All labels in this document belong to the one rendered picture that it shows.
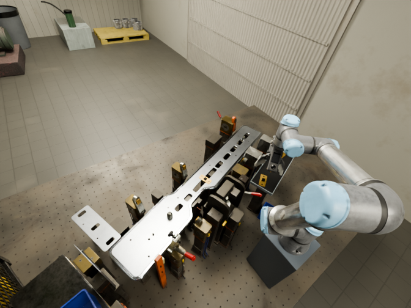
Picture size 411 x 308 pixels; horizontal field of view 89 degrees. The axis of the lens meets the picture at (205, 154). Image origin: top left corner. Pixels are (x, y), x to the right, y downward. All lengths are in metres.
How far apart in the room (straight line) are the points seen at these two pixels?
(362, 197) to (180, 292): 1.10
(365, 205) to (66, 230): 1.59
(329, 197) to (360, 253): 2.30
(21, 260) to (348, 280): 2.59
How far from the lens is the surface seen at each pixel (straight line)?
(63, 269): 1.22
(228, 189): 1.12
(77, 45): 6.15
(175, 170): 1.37
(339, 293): 2.56
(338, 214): 0.58
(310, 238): 1.05
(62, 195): 1.87
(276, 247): 1.16
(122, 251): 1.20
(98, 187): 1.81
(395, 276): 2.98
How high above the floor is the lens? 2.10
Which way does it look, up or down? 46 degrees down
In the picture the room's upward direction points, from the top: 8 degrees clockwise
